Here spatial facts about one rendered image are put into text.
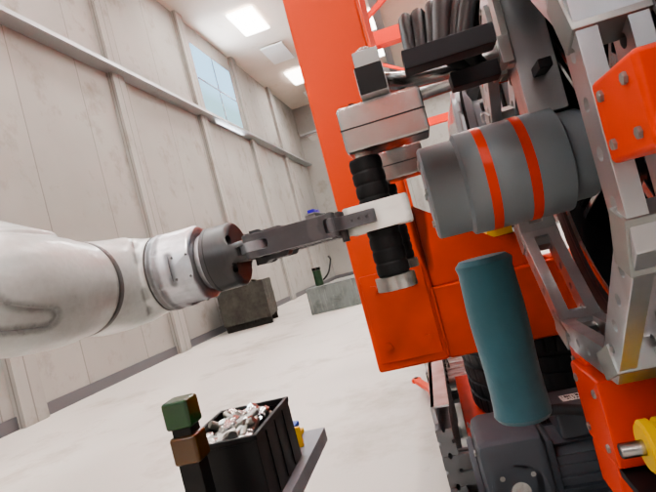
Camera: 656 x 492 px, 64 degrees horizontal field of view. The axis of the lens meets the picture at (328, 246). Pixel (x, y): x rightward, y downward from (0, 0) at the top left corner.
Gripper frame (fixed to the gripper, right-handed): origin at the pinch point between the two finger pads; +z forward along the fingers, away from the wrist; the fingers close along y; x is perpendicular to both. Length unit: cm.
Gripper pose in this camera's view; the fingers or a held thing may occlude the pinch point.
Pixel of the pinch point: (380, 215)
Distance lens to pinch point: 57.9
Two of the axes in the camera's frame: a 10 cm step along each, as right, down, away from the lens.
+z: 9.5, -2.5, -1.8
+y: -1.8, 0.2, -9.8
